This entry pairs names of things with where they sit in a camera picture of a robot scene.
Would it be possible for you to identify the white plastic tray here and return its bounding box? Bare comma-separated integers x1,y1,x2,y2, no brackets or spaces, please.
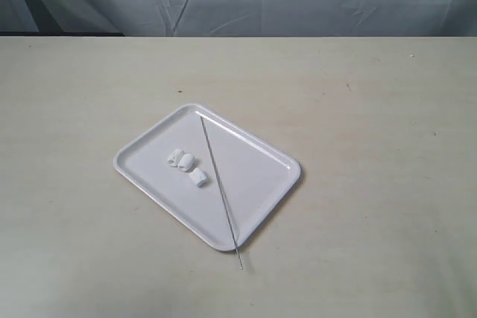
113,104,301,252

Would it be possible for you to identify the thin metal needle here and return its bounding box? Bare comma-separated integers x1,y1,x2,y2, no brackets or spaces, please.
199,116,244,271

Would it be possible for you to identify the white marshmallow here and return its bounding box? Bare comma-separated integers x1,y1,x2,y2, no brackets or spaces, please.
189,168,209,188
166,149,185,168
177,153,195,172

